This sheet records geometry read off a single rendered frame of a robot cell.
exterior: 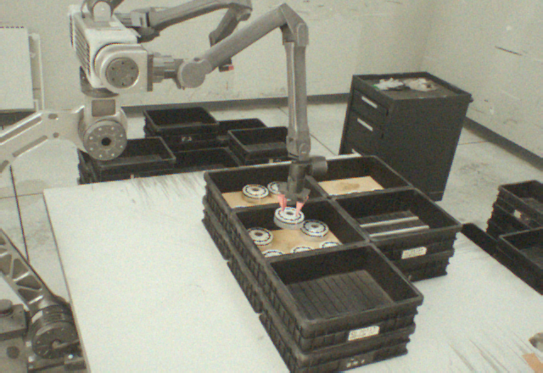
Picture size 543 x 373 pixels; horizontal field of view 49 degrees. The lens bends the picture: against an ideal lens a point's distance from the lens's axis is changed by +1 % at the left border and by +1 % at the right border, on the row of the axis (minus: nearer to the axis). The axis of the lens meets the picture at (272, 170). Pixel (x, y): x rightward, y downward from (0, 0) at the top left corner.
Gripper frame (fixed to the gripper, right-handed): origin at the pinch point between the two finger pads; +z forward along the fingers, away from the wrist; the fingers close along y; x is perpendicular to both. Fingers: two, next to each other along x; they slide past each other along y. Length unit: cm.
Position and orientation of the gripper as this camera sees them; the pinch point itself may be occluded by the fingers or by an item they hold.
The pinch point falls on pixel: (290, 212)
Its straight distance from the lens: 206.7
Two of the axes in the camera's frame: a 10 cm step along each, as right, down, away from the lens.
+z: -1.5, 8.9, 4.4
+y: -9.2, -2.8, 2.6
